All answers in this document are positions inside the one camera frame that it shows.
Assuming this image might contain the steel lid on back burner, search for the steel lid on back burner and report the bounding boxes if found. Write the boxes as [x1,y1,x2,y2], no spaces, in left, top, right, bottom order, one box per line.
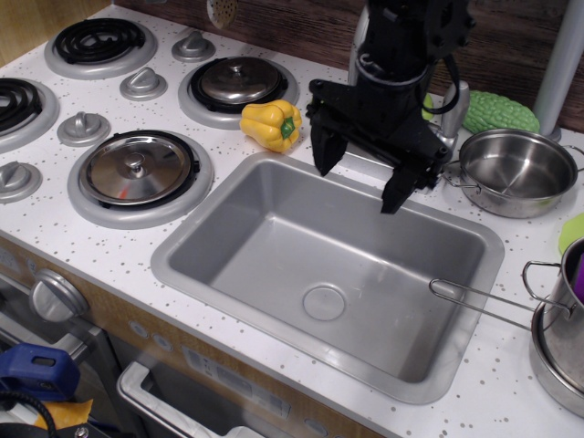
[199,57,282,104]

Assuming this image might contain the black cable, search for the black cable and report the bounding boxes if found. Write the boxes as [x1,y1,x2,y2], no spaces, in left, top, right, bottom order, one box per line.
[0,390,58,433]

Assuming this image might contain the grey stove knob bottom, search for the grey stove knob bottom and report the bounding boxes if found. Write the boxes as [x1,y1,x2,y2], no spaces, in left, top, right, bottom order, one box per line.
[1,162,43,204]

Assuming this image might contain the grey vertical pole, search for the grey vertical pole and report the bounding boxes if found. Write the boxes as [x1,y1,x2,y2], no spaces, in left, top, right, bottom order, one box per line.
[533,0,583,141]

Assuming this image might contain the yellow tape piece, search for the yellow tape piece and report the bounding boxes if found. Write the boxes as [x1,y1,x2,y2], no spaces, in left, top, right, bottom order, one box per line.
[44,399,94,430]

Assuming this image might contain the steel pan with wire handle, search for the steel pan with wire handle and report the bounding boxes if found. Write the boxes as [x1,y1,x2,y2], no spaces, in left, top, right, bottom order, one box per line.
[429,278,584,419]

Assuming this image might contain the silver oven door handle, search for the silver oven door handle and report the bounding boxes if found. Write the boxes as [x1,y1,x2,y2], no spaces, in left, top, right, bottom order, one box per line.
[116,360,256,438]

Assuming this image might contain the back right stove burner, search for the back right stove burner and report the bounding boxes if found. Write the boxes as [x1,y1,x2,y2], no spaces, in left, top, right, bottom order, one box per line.
[178,57,299,130]

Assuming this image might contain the purple toy item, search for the purple toy item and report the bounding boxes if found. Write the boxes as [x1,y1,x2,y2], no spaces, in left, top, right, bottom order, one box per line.
[573,256,584,303]

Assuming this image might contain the green plastic cutting board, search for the green plastic cutting board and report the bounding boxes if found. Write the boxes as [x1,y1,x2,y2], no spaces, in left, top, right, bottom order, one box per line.
[422,93,434,121]

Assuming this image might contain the silver toy faucet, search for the silver toy faucet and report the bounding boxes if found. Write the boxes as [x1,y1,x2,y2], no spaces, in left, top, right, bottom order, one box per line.
[339,0,471,196]

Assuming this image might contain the grey stove knob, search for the grey stove knob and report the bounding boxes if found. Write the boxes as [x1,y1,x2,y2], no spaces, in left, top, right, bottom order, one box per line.
[57,111,111,147]
[172,31,215,63]
[120,67,168,101]
[1,162,43,204]

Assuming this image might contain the grey oven dial knob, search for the grey oven dial knob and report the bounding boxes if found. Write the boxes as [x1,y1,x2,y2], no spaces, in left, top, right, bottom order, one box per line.
[28,268,89,323]

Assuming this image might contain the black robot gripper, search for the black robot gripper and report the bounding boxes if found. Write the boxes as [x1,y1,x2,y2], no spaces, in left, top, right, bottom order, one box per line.
[307,62,448,214]

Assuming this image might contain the grey stove knob top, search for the grey stove knob top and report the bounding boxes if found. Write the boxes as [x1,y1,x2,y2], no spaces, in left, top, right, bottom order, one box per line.
[172,31,215,63]

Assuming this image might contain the steel lid on burner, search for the steel lid on burner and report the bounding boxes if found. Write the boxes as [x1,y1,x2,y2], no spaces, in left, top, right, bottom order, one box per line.
[78,130,200,206]
[199,57,282,104]

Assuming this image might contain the back left coil burner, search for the back left coil burner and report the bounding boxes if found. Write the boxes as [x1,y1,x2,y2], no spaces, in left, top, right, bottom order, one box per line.
[44,18,158,80]

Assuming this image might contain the front left coil burner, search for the front left coil burner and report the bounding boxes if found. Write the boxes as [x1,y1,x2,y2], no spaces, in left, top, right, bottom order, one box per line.
[1,78,59,153]

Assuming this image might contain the yellow toy bell pepper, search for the yellow toy bell pepper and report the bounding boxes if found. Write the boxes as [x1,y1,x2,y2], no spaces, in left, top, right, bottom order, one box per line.
[239,99,302,153]

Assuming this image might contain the light green toy item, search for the light green toy item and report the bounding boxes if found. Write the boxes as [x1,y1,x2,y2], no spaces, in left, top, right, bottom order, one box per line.
[558,214,584,254]

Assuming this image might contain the front right stove burner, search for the front right stove burner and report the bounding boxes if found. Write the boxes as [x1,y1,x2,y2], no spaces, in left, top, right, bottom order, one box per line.
[68,130,214,230]

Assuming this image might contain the blue clamp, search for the blue clamp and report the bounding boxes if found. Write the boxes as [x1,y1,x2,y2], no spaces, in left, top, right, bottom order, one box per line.
[1,343,80,402]

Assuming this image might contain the steel lid on front burner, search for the steel lid on front burner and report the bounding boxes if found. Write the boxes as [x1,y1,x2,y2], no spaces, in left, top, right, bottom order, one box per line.
[78,130,200,206]

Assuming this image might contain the grey sink basin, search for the grey sink basin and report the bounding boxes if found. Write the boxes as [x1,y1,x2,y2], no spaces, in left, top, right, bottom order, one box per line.
[151,152,505,404]

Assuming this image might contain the stove burner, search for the stove burner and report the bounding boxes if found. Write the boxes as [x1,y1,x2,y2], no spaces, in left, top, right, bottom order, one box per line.
[68,130,214,230]
[178,57,299,130]

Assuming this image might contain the tall steel pot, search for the tall steel pot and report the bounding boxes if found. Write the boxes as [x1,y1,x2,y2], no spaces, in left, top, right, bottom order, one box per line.
[522,238,583,374]

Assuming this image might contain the coil burner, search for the coil burner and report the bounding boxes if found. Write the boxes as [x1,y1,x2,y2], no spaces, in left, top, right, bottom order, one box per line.
[1,78,59,153]
[44,18,158,80]

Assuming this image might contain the steel bowl pot with handles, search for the steel bowl pot with handles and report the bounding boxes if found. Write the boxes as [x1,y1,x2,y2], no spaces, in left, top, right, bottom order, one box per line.
[443,129,583,219]

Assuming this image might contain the green toy bitter melon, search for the green toy bitter melon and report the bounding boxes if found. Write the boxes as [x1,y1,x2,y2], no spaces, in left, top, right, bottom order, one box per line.
[463,90,540,133]

